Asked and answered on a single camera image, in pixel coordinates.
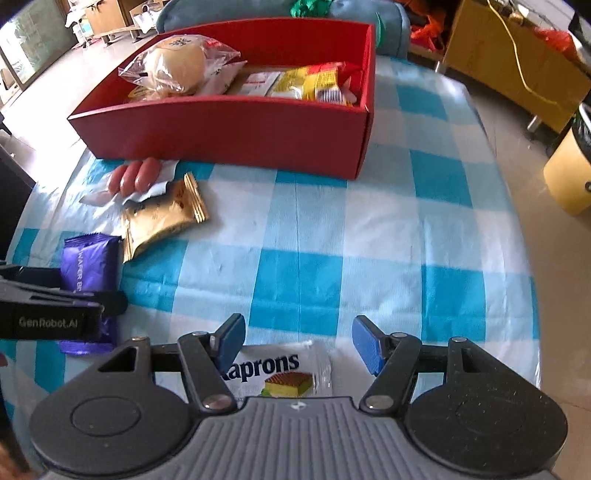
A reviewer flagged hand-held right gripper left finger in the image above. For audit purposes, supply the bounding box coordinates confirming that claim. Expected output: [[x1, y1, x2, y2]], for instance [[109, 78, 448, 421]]
[[95, 313, 246, 412]]

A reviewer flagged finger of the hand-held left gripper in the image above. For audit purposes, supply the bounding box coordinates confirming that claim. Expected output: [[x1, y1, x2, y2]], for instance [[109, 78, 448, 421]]
[[0, 264, 63, 291], [0, 280, 129, 319]]

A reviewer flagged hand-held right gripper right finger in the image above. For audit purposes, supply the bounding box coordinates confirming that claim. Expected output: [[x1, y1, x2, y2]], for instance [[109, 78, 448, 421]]
[[352, 315, 498, 415]]

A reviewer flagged purple wafer packet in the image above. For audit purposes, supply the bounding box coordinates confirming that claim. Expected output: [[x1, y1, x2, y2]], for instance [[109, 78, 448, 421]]
[[60, 234, 123, 356]]

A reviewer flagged white wafer packet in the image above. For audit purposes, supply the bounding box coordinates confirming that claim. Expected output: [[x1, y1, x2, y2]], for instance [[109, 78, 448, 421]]
[[222, 340, 333, 398]]

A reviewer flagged red cardboard box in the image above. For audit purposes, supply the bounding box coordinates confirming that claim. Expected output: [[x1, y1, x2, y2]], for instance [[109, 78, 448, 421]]
[[67, 17, 377, 181]]

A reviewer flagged white spicy strip snack packet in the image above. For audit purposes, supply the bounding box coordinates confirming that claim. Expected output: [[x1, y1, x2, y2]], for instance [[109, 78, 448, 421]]
[[198, 60, 250, 96]]

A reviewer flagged dark furniture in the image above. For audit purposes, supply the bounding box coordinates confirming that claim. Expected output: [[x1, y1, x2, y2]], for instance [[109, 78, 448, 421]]
[[0, 143, 37, 261]]

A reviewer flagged gold snack packet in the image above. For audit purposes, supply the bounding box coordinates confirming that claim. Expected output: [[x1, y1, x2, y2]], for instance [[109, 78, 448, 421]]
[[121, 173, 211, 264]]

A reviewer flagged blue checkered tablecloth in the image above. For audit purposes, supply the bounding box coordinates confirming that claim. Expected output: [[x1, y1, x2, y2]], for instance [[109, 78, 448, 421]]
[[0, 46, 541, 416]]

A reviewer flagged sausage packet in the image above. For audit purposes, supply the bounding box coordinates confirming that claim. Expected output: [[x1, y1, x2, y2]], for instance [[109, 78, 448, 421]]
[[79, 157, 178, 206]]

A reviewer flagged bun in clear packet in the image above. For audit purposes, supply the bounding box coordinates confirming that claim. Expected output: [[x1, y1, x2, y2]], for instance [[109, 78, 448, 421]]
[[117, 34, 241, 99]]

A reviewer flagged red and white snack packet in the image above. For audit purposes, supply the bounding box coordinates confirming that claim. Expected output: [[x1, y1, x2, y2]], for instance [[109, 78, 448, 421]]
[[240, 70, 282, 97]]

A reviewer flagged yellow trash bin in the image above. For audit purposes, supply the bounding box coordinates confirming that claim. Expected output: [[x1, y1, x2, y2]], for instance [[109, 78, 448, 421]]
[[542, 104, 591, 215]]

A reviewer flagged yellow snack packet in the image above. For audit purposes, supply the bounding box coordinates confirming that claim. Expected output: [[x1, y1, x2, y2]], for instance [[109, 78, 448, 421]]
[[272, 62, 365, 107]]

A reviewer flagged white paper bag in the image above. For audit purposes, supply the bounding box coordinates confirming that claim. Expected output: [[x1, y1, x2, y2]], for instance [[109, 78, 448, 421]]
[[131, 2, 161, 31]]

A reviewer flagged orange bag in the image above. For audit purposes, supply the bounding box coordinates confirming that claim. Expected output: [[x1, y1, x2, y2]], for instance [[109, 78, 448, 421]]
[[409, 0, 458, 47]]

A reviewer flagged rolled blue blanket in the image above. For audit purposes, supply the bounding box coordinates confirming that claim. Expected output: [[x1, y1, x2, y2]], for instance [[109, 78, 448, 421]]
[[156, 0, 411, 61]]

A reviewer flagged red plastic bag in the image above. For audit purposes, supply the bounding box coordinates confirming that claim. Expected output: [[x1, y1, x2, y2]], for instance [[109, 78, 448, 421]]
[[533, 27, 578, 57]]

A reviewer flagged yellow cable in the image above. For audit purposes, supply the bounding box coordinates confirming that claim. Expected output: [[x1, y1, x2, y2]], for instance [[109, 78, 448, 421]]
[[487, 0, 578, 112]]

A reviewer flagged green strap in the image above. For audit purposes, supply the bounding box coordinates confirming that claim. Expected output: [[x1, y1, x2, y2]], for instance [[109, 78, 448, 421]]
[[290, 0, 386, 47]]

